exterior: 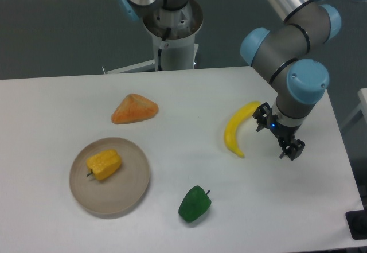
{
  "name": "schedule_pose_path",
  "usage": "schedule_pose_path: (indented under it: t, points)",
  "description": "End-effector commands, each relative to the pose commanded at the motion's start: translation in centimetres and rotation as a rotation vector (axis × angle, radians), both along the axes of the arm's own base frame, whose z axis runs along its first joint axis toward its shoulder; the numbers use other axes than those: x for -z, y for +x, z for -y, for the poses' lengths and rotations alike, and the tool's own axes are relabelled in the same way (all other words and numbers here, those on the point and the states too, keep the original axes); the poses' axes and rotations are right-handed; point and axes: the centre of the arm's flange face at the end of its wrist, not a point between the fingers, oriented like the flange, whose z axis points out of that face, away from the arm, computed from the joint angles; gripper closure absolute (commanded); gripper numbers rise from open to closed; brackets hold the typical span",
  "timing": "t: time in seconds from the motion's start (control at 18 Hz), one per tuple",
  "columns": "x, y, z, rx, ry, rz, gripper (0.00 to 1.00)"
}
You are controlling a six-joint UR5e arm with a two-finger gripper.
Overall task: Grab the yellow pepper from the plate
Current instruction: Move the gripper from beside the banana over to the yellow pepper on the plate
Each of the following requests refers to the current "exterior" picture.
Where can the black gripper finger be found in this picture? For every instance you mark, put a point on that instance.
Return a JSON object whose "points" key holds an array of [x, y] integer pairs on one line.
{"points": [[264, 117], [291, 147]]}

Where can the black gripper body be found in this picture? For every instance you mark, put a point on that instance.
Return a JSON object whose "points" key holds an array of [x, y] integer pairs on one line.
{"points": [[285, 134]]}

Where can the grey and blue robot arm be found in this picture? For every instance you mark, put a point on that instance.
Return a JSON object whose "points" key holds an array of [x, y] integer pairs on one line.
{"points": [[278, 57]]}

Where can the green bell pepper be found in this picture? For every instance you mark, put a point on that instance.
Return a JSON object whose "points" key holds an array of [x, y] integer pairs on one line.
{"points": [[195, 203]]}

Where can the beige round plate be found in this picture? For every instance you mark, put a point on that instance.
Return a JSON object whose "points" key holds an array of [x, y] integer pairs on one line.
{"points": [[117, 194]]}

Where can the yellow bell pepper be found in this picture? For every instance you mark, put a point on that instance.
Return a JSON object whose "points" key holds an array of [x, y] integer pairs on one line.
{"points": [[103, 164]]}

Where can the yellow banana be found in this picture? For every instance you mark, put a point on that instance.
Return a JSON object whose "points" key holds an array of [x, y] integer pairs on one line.
{"points": [[230, 132]]}

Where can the white furniture at right edge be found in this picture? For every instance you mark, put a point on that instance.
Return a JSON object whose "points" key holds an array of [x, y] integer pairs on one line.
{"points": [[357, 113]]}

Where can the black device at table edge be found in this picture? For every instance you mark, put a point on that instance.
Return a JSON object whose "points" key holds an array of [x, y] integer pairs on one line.
{"points": [[357, 224]]}

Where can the orange triangular bread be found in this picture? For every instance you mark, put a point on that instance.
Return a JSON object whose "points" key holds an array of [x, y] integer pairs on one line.
{"points": [[134, 108]]}

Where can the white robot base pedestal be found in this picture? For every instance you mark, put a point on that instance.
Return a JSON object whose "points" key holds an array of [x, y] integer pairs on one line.
{"points": [[173, 35]]}

